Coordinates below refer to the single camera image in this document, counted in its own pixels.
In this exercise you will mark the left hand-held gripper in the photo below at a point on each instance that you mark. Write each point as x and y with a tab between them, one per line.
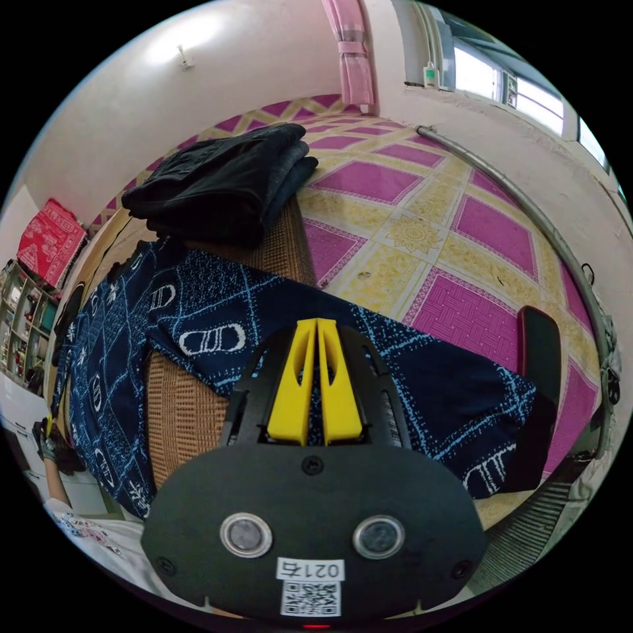
66	455

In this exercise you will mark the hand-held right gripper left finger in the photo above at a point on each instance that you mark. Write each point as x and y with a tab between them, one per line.
291	395

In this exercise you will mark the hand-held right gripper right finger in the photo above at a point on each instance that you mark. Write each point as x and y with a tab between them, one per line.
340	400

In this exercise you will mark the blue long sleeve white print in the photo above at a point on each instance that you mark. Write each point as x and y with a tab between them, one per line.
217	301

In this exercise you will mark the person's left forearm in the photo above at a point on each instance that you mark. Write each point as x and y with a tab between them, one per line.
57	482

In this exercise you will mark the person's left hand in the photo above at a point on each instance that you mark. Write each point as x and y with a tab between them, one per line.
48	449

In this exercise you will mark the brown woven board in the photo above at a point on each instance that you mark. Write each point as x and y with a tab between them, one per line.
183	415

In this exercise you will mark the shelf with red cloth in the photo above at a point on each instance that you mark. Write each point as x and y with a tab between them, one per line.
29	306

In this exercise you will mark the person's body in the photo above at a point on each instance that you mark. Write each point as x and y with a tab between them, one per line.
104	544

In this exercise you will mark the bed with pink yellow mat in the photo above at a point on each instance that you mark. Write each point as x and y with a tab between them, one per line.
405	237

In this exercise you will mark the black slab with red edge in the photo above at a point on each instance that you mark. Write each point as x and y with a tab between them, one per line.
541	356

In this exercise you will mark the pile of clothes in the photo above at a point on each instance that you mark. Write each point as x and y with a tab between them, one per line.
212	188

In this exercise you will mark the curved metal pipe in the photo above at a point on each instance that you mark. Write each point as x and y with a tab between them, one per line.
554	237

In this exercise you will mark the pink curtain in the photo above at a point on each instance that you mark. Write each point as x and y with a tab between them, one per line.
353	59

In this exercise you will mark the window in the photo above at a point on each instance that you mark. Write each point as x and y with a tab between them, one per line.
494	69

